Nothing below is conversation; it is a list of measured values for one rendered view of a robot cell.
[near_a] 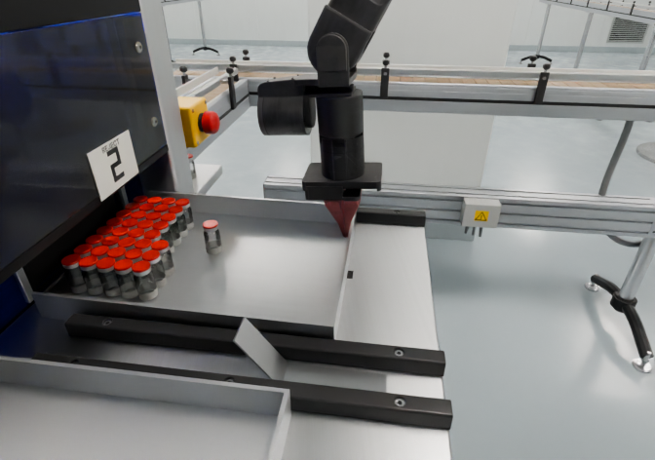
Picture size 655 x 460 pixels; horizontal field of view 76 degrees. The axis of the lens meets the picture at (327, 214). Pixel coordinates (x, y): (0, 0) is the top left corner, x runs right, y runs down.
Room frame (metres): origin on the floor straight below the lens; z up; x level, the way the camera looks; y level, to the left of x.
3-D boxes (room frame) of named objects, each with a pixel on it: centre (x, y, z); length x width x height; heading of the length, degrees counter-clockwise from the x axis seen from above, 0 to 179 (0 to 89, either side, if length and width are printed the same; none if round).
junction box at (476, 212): (1.27, -0.53, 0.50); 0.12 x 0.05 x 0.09; 82
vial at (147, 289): (0.40, 0.22, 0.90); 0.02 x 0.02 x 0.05
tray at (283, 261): (0.47, 0.14, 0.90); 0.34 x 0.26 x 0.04; 82
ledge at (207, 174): (0.75, 0.30, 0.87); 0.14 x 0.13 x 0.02; 82
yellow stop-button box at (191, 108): (0.73, 0.26, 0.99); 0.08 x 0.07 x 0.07; 82
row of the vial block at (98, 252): (0.49, 0.27, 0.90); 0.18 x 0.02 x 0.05; 172
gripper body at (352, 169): (0.51, -0.02, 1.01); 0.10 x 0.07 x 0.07; 82
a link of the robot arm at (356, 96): (0.52, -0.01, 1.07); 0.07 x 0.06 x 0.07; 80
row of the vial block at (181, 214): (0.48, 0.23, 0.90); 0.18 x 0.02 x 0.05; 172
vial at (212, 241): (0.49, 0.16, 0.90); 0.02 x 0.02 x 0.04
